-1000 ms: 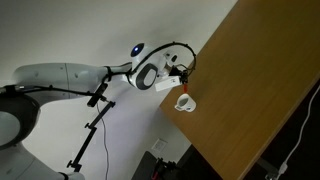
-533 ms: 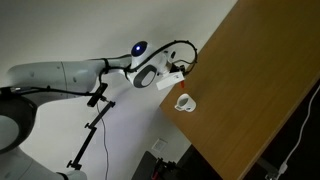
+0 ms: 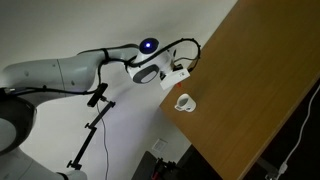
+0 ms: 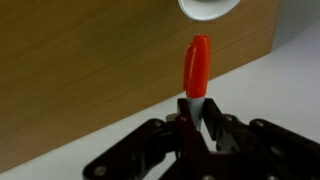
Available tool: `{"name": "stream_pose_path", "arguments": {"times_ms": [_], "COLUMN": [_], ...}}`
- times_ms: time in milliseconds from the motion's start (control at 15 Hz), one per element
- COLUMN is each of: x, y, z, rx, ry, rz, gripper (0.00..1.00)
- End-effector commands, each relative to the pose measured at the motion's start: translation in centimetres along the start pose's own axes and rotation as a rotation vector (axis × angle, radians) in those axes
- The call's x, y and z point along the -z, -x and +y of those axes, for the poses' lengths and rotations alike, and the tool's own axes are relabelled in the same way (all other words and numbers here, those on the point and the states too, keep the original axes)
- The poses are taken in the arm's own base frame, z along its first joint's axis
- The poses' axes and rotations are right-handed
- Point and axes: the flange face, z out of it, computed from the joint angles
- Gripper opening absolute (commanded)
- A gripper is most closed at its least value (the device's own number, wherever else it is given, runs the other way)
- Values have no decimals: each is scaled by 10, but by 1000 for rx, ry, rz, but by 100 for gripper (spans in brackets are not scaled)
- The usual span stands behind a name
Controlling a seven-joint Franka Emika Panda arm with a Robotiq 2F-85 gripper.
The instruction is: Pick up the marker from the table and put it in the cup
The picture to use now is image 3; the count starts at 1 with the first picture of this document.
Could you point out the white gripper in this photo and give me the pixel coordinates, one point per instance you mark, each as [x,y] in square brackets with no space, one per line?
[175,79]

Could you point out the white marker with red cap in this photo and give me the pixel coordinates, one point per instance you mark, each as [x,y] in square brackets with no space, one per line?
[179,85]

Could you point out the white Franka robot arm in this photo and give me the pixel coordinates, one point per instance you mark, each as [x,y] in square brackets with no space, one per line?
[66,75]

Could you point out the white ceramic mug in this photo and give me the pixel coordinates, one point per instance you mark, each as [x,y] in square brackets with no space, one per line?
[188,105]

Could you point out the grey metal table leg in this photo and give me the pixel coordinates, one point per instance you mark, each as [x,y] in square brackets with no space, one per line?
[266,166]

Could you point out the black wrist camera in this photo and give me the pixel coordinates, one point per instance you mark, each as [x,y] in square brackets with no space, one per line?
[178,66]

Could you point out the white wall outlet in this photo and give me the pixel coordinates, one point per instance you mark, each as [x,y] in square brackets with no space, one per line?
[160,145]

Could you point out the black camera on stand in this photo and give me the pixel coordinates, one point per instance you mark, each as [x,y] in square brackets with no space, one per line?
[97,95]

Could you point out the black articulated camera stand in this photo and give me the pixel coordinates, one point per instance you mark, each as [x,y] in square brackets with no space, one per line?
[87,136]

